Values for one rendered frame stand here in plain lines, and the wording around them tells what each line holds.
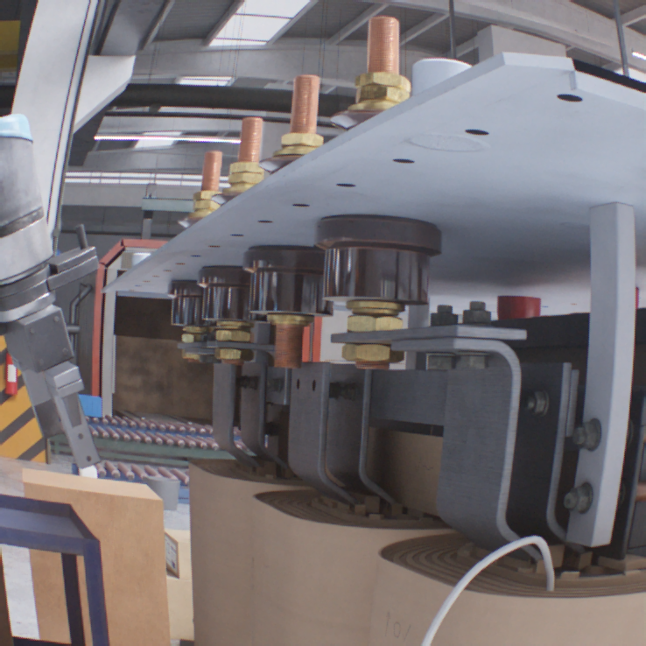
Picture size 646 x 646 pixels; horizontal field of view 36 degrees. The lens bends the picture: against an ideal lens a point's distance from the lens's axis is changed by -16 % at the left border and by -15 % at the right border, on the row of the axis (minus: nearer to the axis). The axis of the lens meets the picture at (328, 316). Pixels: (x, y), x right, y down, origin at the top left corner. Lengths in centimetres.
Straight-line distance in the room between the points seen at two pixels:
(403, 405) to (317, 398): 12
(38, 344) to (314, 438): 36
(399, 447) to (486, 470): 45
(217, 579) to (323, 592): 48
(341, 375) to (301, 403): 6
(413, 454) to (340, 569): 17
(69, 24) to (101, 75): 93
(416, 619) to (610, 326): 27
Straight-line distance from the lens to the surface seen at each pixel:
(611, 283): 76
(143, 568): 242
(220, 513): 155
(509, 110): 53
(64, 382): 96
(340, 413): 126
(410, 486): 119
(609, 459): 75
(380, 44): 101
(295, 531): 114
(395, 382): 112
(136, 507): 239
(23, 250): 99
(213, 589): 160
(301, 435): 124
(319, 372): 118
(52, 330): 99
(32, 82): 1186
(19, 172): 99
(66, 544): 177
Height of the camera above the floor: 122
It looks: 3 degrees up
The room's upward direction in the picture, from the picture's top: 3 degrees clockwise
